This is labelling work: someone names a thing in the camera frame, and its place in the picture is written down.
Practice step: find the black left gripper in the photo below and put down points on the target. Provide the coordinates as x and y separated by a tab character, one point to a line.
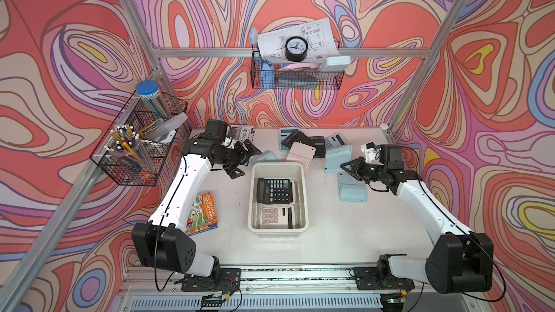
241	152

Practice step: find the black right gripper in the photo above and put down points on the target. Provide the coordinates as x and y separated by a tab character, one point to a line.
355	170

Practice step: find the light blue calculator face down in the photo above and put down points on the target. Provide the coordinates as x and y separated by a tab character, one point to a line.
351	190

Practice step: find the black calculator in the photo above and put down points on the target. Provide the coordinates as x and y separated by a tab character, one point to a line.
315	141
274	191

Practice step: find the cream plastic storage box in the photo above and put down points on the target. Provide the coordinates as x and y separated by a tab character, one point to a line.
278	170

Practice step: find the pink calculator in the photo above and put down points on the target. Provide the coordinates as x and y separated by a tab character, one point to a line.
301	153
295	191
280	217

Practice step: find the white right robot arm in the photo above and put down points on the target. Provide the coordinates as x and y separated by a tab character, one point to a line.
461	260

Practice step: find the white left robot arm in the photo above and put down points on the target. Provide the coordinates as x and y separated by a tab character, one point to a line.
161	242

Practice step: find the light blue calculator far left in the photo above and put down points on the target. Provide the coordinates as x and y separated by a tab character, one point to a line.
265	157

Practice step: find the teal calculator with display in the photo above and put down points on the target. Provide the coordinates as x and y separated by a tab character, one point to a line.
334	141

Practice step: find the teal calculator at back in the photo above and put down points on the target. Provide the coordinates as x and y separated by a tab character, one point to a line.
283	134

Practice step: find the white box in side basket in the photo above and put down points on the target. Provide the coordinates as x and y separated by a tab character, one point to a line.
166	131

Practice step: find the design weekly magazine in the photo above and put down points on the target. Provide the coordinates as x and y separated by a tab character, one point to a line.
241	133

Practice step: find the colourful treehouse book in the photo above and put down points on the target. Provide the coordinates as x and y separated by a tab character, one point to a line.
202	216

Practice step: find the white device in basket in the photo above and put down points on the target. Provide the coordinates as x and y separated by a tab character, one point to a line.
335	63

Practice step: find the blue lid pencil jar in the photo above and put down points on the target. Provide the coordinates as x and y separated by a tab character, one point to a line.
151	96

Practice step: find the clear cup of pens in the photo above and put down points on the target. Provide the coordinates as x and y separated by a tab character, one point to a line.
126	147

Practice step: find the black round clock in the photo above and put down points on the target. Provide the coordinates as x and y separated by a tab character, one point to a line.
296	49

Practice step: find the white paper drawing sheet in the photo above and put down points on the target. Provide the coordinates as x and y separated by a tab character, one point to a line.
318	34

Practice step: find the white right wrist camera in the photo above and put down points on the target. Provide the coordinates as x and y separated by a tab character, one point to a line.
371	152

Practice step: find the black wire side basket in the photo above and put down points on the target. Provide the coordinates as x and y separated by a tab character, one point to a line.
135	113

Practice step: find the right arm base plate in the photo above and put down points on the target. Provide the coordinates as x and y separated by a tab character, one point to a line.
367	278

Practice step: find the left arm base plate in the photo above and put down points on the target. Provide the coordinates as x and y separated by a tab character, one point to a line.
226	280

